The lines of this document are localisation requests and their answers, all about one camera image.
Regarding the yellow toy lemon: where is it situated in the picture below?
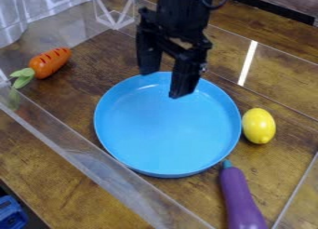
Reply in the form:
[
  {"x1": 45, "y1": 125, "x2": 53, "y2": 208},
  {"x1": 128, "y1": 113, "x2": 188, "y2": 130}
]
[{"x1": 242, "y1": 108, "x2": 275, "y2": 144}]

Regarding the clear acrylic corner bracket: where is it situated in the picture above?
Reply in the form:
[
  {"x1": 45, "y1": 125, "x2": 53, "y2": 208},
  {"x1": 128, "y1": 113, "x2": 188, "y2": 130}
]
[{"x1": 93, "y1": 0, "x2": 135, "y2": 31}]

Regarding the blue box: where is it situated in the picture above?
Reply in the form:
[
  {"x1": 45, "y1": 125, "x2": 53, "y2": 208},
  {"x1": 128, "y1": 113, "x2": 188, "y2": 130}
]
[{"x1": 0, "y1": 195, "x2": 28, "y2": 229}]

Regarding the blue round plate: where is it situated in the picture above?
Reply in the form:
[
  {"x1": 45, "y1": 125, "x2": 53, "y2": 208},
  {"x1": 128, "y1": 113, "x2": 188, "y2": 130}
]
[{"x1": 93, "y1": 72, "x2": 240, "y2": 178}]

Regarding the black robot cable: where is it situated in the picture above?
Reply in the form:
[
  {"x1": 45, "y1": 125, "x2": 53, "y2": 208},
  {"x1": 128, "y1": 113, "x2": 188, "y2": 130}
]
[{"x1": 198, "y1": 0, "x2": 231, "y2": 9}]

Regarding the clear acrylic front wall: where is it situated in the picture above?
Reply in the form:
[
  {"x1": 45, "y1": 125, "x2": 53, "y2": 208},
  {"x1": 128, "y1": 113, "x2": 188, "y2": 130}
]
[{"x1": 0, "y1": 71, "x2": 215, "y2": 229}]

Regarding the white mesh curtain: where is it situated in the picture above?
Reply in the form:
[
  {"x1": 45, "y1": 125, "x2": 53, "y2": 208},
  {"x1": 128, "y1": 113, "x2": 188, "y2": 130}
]
[{"x1": 0, "y1": 0, "x2": 91, "y2": 48}]

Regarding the purple toy eggplant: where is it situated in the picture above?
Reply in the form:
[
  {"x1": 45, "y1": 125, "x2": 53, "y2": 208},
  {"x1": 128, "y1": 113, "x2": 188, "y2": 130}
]
[{"x1": 220, "y1": 160, "x2": 268, "y2": 229}]

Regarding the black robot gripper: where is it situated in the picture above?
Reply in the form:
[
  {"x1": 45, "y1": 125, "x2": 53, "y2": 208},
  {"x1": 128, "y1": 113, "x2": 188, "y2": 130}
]
[{"x1": 135, "y1": 0, "x2": 212, "y2": 99}]

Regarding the orange toy carrot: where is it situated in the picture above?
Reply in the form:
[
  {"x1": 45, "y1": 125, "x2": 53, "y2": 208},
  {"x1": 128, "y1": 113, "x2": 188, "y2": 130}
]
[{"x1": 9, "y1": 47, "x2": 72, "y2": 89}]

